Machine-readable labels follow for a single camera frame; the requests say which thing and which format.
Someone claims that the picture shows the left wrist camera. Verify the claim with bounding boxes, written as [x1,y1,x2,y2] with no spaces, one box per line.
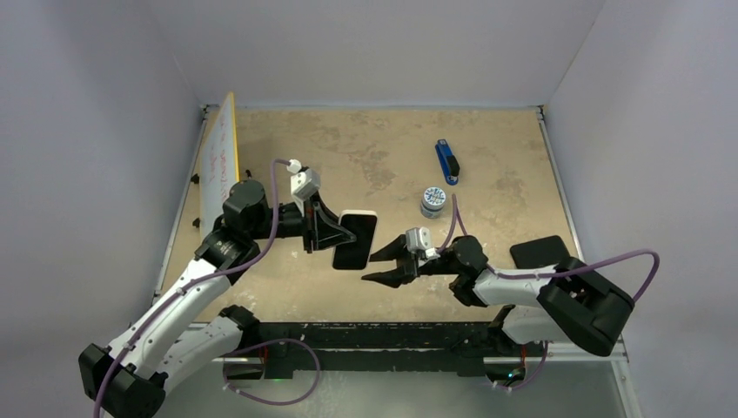
[287,159,321,215]

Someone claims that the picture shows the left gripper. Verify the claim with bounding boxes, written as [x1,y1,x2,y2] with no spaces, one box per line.
[250,190,356,253]

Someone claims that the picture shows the black smartphone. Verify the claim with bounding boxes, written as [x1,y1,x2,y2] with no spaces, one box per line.
[332,210,378,271]

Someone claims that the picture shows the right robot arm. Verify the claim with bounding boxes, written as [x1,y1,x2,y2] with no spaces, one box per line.
[363,235,635,356]

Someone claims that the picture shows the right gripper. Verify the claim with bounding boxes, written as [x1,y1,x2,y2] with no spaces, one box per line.
[359,235,456,289]

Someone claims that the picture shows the blue white jar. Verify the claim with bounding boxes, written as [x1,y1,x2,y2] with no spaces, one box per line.
[420,186,447,219]

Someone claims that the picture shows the yellow framed whiteboard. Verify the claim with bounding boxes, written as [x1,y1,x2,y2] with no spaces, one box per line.
[199,91,240,239]

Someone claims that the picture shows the white phone case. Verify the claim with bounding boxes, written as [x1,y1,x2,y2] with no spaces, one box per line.
[336,210,379,257]

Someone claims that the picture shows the black square pad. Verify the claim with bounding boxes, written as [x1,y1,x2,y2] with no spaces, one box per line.
[509,235,570,269]

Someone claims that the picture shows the blue stapler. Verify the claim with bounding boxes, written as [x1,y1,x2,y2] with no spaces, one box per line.
[434,139,460,185]

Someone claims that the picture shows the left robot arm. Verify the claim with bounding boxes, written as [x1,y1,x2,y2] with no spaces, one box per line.
[78,172,359,417]

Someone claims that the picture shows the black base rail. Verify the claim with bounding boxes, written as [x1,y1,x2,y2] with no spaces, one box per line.
[126,320,627,382]

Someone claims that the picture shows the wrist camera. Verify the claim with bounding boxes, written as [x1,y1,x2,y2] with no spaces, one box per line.
[405,226,439,261]
[287,159,321,215]

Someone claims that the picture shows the metal whiteboard stand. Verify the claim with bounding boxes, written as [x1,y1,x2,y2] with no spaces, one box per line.
[190,169,252,228]

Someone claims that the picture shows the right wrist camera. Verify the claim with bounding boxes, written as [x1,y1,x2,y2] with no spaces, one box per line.
[405,226,439,261]

